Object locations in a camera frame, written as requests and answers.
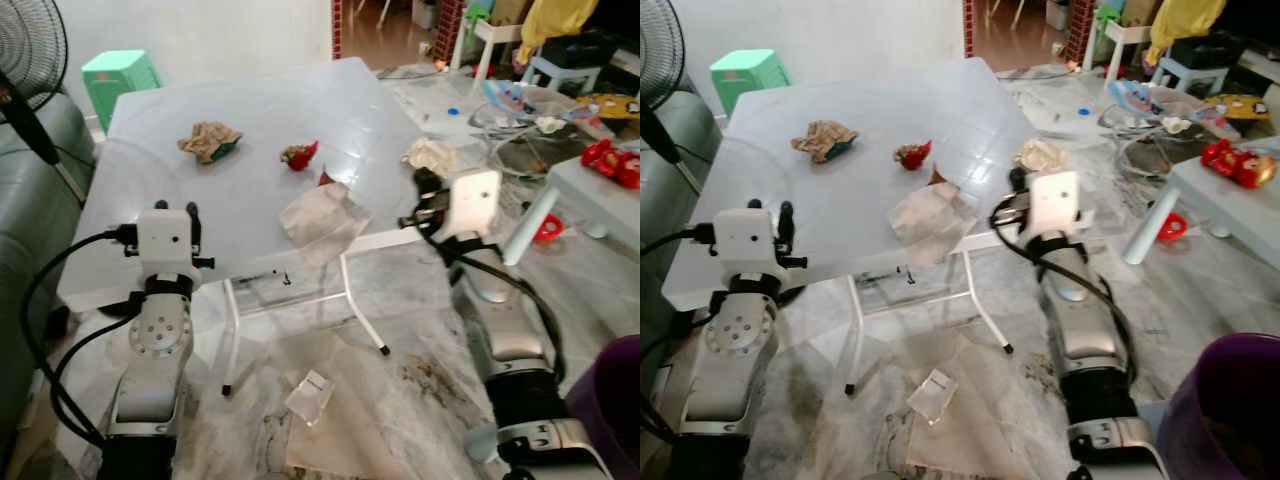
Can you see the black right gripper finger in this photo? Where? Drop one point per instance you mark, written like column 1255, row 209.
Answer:
column 427, row 181
column 1018, row 181

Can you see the white paper napkin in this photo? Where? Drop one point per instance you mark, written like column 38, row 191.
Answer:
column 322, row 225
column 932, row 223

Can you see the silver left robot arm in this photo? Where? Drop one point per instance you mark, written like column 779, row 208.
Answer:
column 740, row 335
column 160, row 335

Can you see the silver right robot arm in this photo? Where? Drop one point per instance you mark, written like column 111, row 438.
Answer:
column 500, row 330
column 1085, row 330

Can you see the purple rubbish bin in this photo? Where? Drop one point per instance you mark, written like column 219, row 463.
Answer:
column 1225, row 400
column 610, row 410

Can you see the crumpled white tissue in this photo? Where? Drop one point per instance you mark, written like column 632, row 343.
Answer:
column 428, row 155
column 1042, row 155

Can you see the small brown scrap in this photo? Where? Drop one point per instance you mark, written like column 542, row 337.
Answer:
column 940, row 178

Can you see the crumpled brown teal wrapper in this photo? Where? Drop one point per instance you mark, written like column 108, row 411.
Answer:
column 822, row 140
column 208, row 141

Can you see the grey green sofa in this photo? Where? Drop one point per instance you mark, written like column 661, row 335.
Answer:
column 30, row 220
column 660, row 230

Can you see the small red crumpled wrapper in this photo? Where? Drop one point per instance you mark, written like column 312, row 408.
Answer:
column 299, row 157
column 912, row 156

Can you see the white folding table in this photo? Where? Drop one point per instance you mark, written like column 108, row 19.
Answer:
column 250, row 110
column 870, row 105

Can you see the green plastic stool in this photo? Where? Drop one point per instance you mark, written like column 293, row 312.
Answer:
column 120, row 75
column 748, row 75

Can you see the small white table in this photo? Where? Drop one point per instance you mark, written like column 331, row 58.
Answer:
column 595, row 195
column 1225, row 195

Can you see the white wooden chair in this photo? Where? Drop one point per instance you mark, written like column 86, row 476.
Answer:
column 485, row 35
column 1112, row 35

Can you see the light blue stool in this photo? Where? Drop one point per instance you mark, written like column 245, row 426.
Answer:
column 560, row 70
column 1190, row 70

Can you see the black standing fan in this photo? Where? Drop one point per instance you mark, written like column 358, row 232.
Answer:
column 25, row 55
column 655, row 50

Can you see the yellow cloth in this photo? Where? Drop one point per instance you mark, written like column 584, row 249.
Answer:
column 1185, row 22
column 555, row 25

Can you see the clear plastic wrapper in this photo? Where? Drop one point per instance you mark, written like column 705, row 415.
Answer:
column 310, row 397
column 933, row 397

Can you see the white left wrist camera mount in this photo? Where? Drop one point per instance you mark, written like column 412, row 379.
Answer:
column 745, row 240
column 165, row 240

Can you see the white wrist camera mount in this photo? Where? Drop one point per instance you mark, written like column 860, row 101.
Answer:
column 475, row 203
column 1057, row 203
column 745, row 240
column 165, row 240

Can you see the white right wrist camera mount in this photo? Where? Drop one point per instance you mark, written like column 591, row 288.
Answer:
column 1057, row 203
column 475, row 203

